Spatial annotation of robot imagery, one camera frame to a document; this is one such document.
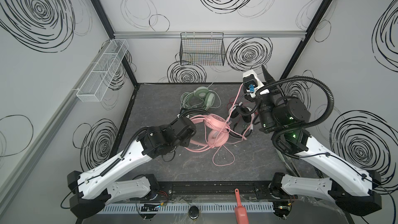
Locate red dustpan brush handle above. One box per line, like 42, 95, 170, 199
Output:
234, 188, 249, 224

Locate green headphones with cable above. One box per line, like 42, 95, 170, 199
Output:
180, 84, 221, 111

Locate black round knob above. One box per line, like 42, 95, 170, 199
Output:
188, 205, 200, 220

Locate white slotted cable duct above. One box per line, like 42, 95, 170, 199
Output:
99, 202, 275, 214

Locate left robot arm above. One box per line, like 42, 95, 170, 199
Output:
67, 108, 209, 219

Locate black white headphones red cable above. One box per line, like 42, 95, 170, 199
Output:
228, 94, 260, 140

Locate pink headphones with cable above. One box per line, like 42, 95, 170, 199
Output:
186, 93, 256, 167

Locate black wire basket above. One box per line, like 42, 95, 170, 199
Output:
179, 32, 226, 66

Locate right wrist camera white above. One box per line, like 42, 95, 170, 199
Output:
243, 69, 264, 98

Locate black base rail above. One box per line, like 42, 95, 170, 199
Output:
90, 180, 338, 201

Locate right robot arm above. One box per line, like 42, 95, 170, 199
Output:
243, 71, 382, 217

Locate clear plastic wall shelf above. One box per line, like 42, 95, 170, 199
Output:
76, 39, 129, 103

